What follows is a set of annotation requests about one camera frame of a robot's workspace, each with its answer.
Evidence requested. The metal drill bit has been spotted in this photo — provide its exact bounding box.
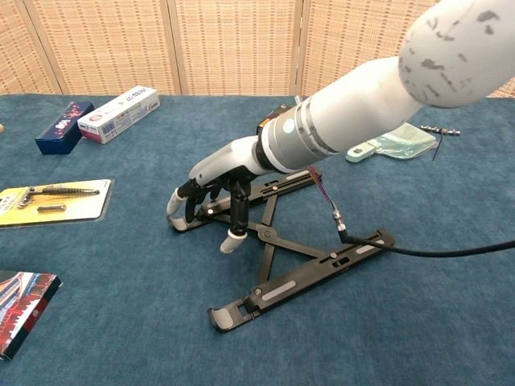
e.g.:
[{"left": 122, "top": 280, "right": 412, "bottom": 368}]
[{"left": 420, "top": 123, "right": 462, "bottom": 136}]

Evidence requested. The black folding laptop stand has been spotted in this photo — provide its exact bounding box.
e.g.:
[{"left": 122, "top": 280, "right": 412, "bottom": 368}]
[{"left": 167, "top": 168, "right": 398, "bottom": 333}]

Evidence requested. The navy blue patterned box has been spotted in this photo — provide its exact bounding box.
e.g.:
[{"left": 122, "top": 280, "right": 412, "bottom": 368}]
[{"left": 35, "top": 101, "right": 96, "bottom": 156}]

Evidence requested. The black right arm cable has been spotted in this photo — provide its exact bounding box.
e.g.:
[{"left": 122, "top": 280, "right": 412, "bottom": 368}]
[{"left": 307, "top": 166, "right": 515, "bottom": 257}]

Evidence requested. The red blue illustrated book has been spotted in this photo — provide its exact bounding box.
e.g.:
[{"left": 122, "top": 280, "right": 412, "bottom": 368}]
[{"left": 0, "top": 271, "right": 64, "bottom": 362}]

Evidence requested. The small black gold box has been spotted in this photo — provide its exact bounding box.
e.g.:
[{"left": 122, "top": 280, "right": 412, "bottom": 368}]
[{"left": 257, "top": 103, "right": 290, "bottom": 133}]

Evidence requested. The bamboo folding screen panel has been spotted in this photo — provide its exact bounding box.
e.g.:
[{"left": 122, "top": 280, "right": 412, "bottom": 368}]
[
  {"left": 486, "top": 76, "right": 515, "bottom": 98},
  {"left": 22, "top": 0, "right": 188, "bottom": 97},
  {"left": 167, "top": 0, "right": 305, "bottom": 97},
  {"left": 0, "top": 0, "right": 69, "bottom": 97},
  {"left": 299, "top": 0, "right": 443, "bottom": 97}
]

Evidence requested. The yellow razor blister pack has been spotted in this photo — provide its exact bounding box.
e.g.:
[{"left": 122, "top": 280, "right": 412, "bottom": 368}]
[{"left": 0, "top": 179, "right": 115, "bottom": 230}]

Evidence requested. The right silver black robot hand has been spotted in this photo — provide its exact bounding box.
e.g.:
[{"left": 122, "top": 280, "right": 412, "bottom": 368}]
[{"left": 167, "top": 134, "right": 269, "bottom": 255}]

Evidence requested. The white toothpaste box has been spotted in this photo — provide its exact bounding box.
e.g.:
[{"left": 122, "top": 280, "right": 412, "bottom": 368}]
[{"left": 76, "top": 85, "right": 161, "bottom": 145}]

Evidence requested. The mint green bagged dustpan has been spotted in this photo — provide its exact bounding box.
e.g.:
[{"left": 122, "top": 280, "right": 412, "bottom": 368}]
[{"left": 345, "top": 122, "right": 438, "bottom": 165}]

